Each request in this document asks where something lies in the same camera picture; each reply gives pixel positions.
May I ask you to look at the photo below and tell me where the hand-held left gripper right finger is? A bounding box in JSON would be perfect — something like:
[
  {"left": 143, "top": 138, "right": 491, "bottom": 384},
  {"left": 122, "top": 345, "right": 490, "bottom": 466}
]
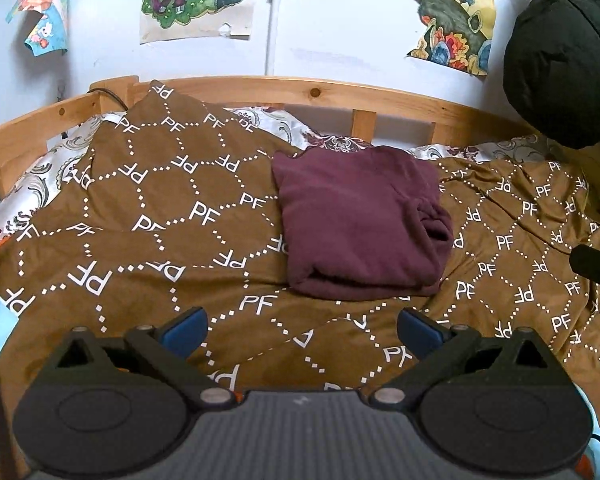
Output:
[{"left": 369, "top": 306, "right": 567, "bottom": 407}]

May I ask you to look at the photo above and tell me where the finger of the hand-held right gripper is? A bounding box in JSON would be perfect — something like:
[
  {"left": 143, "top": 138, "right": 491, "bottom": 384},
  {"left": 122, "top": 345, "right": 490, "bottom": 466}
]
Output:
[{"left": 568, "top": 244, "right": 600, "bottom": 294}]

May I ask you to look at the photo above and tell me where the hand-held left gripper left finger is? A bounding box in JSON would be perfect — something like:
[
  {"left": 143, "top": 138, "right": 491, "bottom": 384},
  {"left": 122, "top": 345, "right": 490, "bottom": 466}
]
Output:
[{"left": 41, "top": 305, "right": 236, "bottom": 409}]

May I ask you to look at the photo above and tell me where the maroon long-sleeve sweater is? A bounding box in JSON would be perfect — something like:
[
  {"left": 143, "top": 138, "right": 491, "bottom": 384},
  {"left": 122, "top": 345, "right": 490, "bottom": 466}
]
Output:
[{"left": 271, "top": 145, "right": 455, "bottom": 302}]

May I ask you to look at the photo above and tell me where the brown letter-print blanket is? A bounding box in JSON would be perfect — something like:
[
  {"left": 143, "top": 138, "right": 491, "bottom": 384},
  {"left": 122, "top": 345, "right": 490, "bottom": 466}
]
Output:
[{"left": 0, "top": 80, "right": 600, "bottom": 480}]

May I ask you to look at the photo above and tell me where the black puffy jacket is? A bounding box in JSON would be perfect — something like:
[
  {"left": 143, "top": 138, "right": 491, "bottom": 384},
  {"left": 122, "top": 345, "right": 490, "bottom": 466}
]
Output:
[{"left": 502, "top": 0, "right": 600, "bottom": 150}]

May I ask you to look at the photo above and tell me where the white floral bed sheet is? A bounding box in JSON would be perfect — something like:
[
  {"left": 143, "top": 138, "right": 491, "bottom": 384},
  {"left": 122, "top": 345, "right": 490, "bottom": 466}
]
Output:
[{"left": 0, "top": 105, "right": 552, "bottom": 267}]

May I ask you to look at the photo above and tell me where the black cable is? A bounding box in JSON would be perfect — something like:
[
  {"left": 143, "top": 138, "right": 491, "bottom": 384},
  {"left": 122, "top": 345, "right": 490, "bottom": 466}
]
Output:
[{"left": 86, "top": 87, "right": 129, "bottom": 112}]

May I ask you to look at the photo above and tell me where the wooden bed frame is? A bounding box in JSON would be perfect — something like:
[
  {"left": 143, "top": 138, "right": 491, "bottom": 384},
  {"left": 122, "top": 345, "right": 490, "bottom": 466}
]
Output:
[{"left": 0, "top": 75, "right": 551, "bottom": 201}]

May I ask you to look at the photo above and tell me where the landscape drawing wall poster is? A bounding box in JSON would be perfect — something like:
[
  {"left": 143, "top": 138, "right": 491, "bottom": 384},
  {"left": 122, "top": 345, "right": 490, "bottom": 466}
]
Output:
[{"left": 404, "top": 0, "right": 497, "bottom": 77}]

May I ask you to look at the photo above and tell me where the white wall pipe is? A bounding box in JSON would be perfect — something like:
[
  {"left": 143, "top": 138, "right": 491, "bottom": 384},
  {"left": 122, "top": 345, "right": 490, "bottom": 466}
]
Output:
[{"left": 264, "top": 0, "right": 287, "bottom": 79}]

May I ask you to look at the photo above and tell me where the orange-haired cartoon wall poster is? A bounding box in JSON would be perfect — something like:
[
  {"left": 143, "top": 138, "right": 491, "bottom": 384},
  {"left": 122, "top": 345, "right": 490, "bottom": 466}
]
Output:
[{"left": 6, "top": 0, "right": 72, "bottom": 57}]

